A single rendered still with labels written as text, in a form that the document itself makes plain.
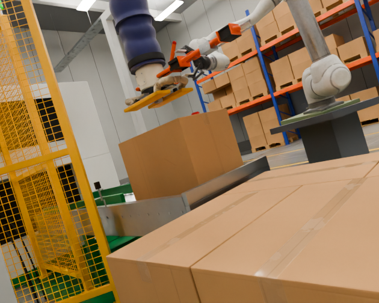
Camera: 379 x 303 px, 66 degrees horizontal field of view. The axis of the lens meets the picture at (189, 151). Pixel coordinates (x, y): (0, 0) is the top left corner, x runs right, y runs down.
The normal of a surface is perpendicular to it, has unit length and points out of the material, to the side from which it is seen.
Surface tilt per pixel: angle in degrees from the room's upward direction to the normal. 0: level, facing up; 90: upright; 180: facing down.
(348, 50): 90
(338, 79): 100
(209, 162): 90
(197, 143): 90
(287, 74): 90
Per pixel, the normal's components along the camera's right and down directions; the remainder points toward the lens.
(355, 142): 0.41, -0.11
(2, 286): 0.66, -0.20
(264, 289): -0.69, 0.22
